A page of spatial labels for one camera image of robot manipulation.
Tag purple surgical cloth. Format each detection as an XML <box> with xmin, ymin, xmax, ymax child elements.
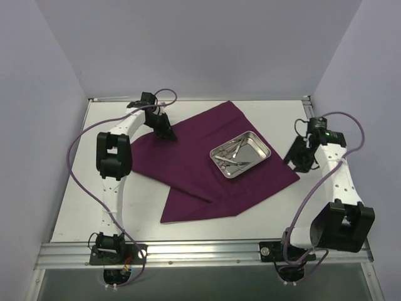
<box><xmin>131</xmin><ymin>102</ymin><xmax>299</xmax><ymax>223</ymax></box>

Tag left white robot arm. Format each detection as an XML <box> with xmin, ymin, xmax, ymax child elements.
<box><xmin>96</xmin><ymin>92</ymin><xmax>177</xmax><ymax>263</ymax></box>

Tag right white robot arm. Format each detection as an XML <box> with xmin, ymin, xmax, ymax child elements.
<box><xmin>278</xmin><ymin>116</ymin><xmax>375</xmax><ymax>259</ymax></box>

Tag steel instrument tray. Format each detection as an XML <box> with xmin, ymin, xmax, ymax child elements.
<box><xmin>209</xmin><ymin>130</ymin><xmax>272</xmax><ymax>179</ymax></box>

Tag steel forceps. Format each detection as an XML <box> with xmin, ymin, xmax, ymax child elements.
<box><xmin>215</xmin><ymin>139</ymin><xmax>241</xmax><ymax>159</ymax></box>

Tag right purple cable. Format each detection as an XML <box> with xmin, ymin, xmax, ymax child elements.
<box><xmin>281</xmin><ymin>111</ymin><xmax>367</xmax><ymax>282</ymax></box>

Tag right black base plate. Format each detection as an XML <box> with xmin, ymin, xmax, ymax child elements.
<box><xmin>259</xmin><ymin>240</ymin><xmax>306</xmax><ymax>263</ymax></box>

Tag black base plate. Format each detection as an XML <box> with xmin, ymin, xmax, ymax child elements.
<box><xmin>89</xmin><ymin>244</ymin><xmax>147</xmax><ymax>266</ymax></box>
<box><xmin>259</xmin><ymin>240</ymin><xmax>306</xmax><ymax>263</ymax></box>

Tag right aluminium rail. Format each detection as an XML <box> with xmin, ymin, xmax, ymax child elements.
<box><xmin>302</xmin><ymin>95</ymin><xmax>358</xmax><ymax>236</ymax></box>

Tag aluminium rail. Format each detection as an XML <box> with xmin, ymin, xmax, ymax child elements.
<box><xmin>302</xmin><ymin>95</ymin><xmax>358</xmax><ymax>236</ymax></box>
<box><xmin>34</xmin><ymin>235</ymin><xmax>374</xmax><ymax>270</ymax></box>

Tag front aluminium rail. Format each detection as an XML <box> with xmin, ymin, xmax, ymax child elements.
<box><xmin>34</xmin><ymin>235</ymin><xmax>374</xmax><ymax>270</ymax></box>

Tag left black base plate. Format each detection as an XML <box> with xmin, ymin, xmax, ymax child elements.
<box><xmin>89</xmin><ymin>244</ymin><xmax>147</xmax><ymax>266</ymax></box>

